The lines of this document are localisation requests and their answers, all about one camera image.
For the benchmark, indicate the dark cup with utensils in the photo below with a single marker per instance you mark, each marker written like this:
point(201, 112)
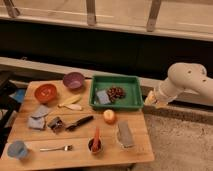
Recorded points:
point(90, 143)

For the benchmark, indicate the purple bowl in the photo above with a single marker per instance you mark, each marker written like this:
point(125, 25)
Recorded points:
point(73, 80)

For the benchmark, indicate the dark grape bunch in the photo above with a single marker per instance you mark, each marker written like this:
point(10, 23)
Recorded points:
point(115, 93)

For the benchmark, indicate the black handled tool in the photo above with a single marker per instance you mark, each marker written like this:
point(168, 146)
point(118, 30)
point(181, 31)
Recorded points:
point(79, 123)

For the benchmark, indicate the grey sponge in clear container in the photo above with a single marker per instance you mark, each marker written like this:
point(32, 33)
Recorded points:
point(124, 135)

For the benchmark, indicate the green plastic tray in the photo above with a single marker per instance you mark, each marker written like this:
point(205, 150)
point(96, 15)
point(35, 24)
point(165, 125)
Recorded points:
point(132, 100)

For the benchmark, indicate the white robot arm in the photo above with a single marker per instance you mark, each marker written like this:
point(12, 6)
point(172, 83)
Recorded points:
point(181, 76)

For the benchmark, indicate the small dark brown box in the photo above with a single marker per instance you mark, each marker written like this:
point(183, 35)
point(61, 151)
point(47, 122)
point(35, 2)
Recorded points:
point(56, 125)

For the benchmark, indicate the orange red utensil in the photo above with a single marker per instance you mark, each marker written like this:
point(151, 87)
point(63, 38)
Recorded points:
point(96, 140)

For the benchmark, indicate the red orange bowl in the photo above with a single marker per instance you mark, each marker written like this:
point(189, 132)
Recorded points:
point(45, 93)

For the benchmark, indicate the metal fork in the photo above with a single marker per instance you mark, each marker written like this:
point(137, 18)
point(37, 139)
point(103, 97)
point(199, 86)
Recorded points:
point(64, 148)

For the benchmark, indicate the blue grey cloth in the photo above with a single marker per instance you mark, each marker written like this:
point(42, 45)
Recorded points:
point(37, 119)

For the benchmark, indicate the wooden table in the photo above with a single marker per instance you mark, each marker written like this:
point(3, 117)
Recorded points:
point(80, 156)

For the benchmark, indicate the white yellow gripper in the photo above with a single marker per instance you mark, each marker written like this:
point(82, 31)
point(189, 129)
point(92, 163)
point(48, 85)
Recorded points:
point(156, 99)

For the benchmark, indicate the blue plastic cup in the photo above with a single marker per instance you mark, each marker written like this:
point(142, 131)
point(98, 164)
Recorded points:
point(17, 149)

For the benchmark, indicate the cream wooden spoon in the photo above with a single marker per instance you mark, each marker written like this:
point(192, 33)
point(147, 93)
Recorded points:
point(75, 107)

